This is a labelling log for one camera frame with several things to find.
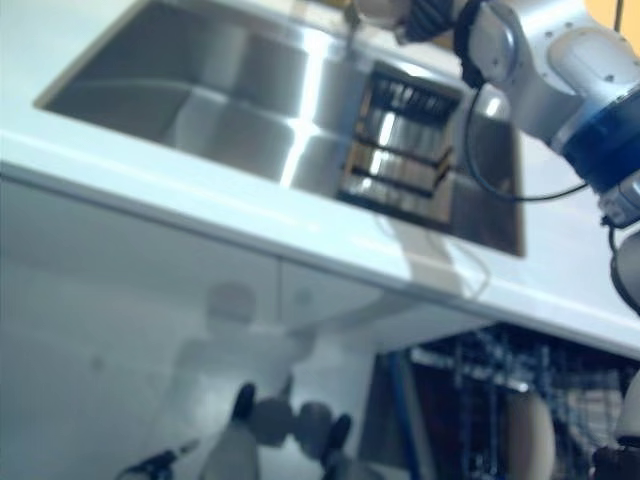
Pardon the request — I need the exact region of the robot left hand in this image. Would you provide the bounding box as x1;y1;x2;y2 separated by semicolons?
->
119;437;201;480

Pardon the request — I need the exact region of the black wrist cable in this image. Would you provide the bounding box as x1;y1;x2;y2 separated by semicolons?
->
462;79;601;202

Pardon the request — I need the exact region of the narrow white cabinet door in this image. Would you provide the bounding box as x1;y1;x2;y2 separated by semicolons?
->
277;259;481;361

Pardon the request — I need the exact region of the black dishwasher with door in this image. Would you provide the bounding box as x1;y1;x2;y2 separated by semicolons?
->
369;324;640;480

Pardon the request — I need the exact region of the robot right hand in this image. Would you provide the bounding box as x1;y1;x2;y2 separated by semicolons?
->
397;0;469;46

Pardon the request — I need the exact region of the black dish drying rack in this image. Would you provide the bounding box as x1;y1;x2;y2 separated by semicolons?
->
335;62;464;224

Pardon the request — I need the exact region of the dishwasher lower wire rack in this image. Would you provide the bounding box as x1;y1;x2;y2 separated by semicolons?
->
409;329;640;480

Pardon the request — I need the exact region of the wide white cabinet door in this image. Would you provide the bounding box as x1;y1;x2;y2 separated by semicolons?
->
0;174;284;480

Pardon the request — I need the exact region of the stainless steel sink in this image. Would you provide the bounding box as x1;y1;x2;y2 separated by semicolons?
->
32;0;529;259

